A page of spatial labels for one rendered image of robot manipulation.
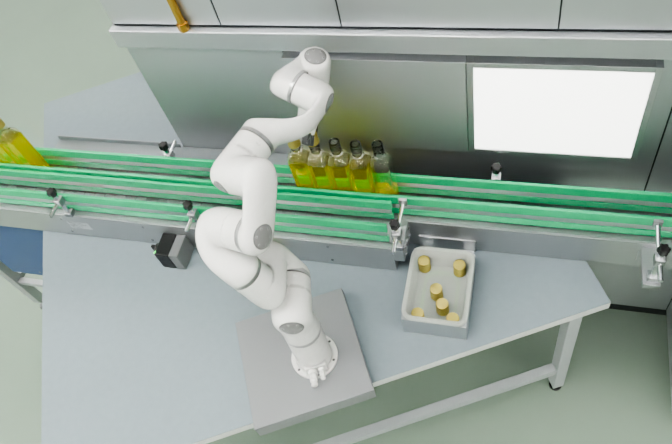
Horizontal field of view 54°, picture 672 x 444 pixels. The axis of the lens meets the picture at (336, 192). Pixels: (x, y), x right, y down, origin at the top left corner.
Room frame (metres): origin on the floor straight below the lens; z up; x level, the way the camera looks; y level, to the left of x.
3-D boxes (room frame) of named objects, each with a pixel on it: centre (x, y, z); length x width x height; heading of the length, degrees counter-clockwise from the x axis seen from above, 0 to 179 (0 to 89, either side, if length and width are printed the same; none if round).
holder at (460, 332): (0.84, -0.20, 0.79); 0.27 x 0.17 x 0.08; 153
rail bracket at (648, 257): (0.67, -0.70, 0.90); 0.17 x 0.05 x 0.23; 153
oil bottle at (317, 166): (1.17, 0.02, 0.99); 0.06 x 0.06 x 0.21; 63
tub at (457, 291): (0.82, -0.19, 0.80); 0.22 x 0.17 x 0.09; 153
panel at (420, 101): (1.13, -0.37, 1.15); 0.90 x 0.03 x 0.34; 63
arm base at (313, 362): (0.73, 0.18, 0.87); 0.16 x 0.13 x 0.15; 179
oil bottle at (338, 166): (1.15, -0.03, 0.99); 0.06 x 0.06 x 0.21; 64
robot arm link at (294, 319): (0.76, 0.18, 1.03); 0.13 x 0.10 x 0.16; 170
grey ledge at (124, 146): (1.52, 0.46, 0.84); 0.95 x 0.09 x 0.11; 63
